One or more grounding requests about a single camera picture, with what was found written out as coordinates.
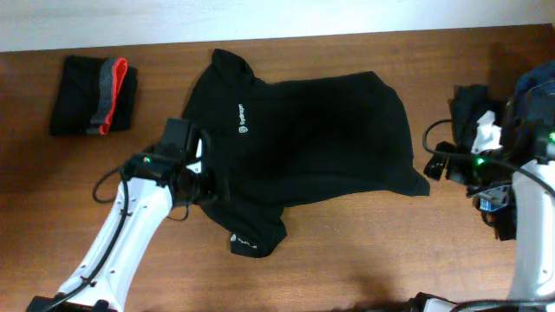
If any black t-shirt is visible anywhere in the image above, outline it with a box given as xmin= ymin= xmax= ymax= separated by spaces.
xmin=184 ymin=49 xmax=430 ymax=258

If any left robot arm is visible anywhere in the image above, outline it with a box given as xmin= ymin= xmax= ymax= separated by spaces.
xmin=27 ymin=119 xmax=229 ymax=311

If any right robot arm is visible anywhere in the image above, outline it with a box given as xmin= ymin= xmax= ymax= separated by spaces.
xmin=405 ymin=85 xmax=554 ymax=311

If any blue denim garment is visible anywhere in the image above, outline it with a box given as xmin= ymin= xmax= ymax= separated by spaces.
xmin=513 ymin=61 xmax=554 ymax=102

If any black clothes pile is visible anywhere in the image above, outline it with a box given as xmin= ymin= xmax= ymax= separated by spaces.
xmin=446 ymin=85 xmax=516 ymax=241

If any light blue garment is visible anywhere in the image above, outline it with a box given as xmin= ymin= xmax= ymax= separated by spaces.
xmin=476 ymin=185 xmax=512 ymax=213

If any folded black garment red band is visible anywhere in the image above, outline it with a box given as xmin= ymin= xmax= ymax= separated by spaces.
xmin=49 ymin=55 xmax=138 ymax=135

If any black right camera cable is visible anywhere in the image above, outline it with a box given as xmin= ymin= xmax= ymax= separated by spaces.
xmin=421 ymin=118 xmax=555 ymax=312

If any black camera cable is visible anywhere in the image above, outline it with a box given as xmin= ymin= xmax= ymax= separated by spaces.
xmin=421 ymin=118 xmax=555 ymax=312
xmin=41 ymin=166 xmax=192 ymax=312

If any black left camera cable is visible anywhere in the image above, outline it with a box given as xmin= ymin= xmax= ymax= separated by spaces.
xmin=41 ymin=166 xmax=192 ymax=312

